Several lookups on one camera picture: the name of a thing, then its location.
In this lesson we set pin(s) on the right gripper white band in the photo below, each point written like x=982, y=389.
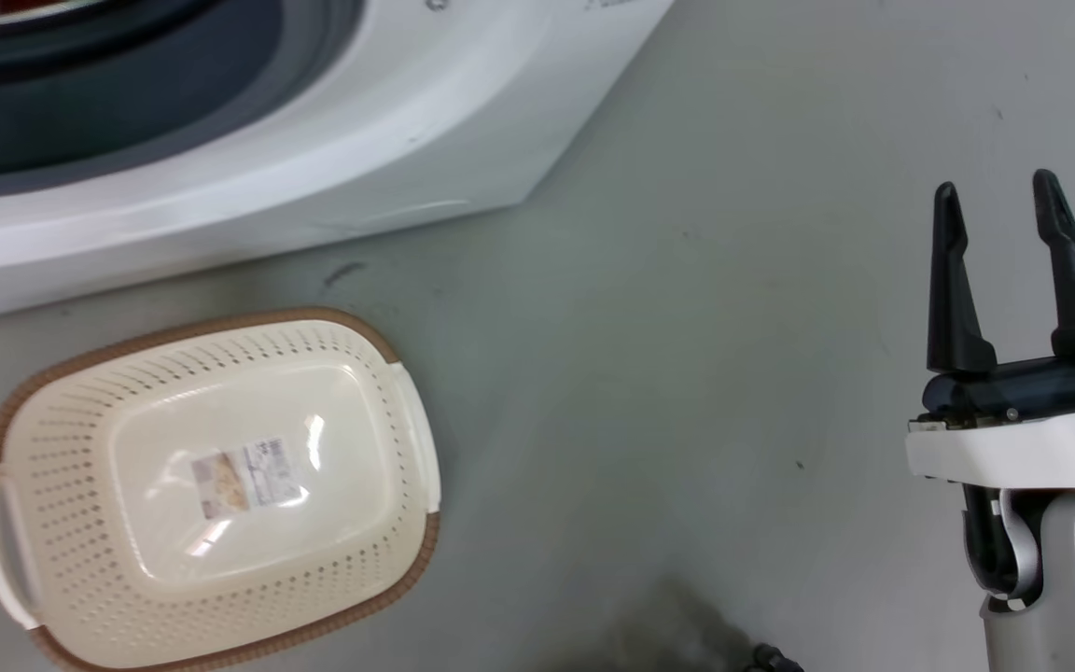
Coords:
x=1032, y=439

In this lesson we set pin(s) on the white washing machine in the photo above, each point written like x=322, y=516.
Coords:
x=425, y=121

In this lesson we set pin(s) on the cream perforated laundry basket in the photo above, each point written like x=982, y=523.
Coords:
x=127, y=560

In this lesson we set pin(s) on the small black robot part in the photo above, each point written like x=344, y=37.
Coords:
x=774, y=659

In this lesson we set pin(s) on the printed paper label sticker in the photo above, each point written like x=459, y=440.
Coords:
x=248, y=476

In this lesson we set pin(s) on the dark grey door gasket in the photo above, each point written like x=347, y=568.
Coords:
x=127, y=103

